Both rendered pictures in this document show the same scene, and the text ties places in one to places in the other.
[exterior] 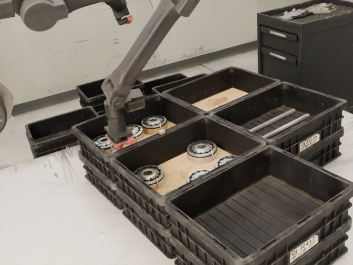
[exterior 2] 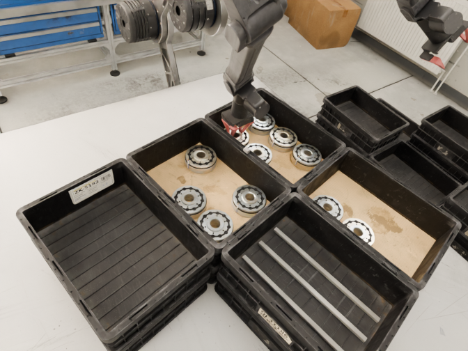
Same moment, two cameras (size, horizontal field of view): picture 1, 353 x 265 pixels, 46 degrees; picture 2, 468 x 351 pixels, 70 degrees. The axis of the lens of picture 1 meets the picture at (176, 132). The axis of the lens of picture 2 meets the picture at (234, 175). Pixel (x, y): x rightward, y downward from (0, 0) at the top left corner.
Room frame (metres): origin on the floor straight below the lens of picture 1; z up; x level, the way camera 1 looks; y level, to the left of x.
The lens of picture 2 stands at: (0.93, -0.64, 1.65)
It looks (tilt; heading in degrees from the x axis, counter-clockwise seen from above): 49 degrees down; 69
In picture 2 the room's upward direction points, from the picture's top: 12 degrees clockwise
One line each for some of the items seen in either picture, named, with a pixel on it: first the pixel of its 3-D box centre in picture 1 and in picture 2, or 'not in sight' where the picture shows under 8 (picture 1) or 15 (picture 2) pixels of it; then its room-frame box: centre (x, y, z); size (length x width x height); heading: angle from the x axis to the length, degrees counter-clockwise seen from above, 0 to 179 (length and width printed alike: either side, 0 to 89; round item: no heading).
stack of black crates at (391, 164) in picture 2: not in sight; (399, 191); (2.28, 0.25, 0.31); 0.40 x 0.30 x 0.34; 113
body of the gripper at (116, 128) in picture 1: (116, 124); (239, 108); (1.23, 0.19, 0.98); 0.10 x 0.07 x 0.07; 26
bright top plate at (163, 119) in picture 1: (153, 121); (307, 154); (1.47, 0.08, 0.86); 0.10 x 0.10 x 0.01
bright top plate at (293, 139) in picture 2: (129, 131); (283, 136); (1.41, 0.18, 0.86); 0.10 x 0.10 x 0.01
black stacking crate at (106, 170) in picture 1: (139, 135); (271, 143); (1.35, 0.14, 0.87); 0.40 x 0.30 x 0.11; 123
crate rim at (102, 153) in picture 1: (137, 123); (274, 133); (1.35, 0.14, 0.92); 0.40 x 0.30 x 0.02; 123
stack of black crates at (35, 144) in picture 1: (73, 158); (349, 139); (2.11, 0.62, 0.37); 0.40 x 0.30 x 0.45; 113
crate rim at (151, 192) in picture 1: (187, 153); (208, 175); (1.09, -0.03, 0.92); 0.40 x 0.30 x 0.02; 123
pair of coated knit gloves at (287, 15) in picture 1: (292, 13); not in sight; (2.78, -0.87, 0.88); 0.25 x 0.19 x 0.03; 113
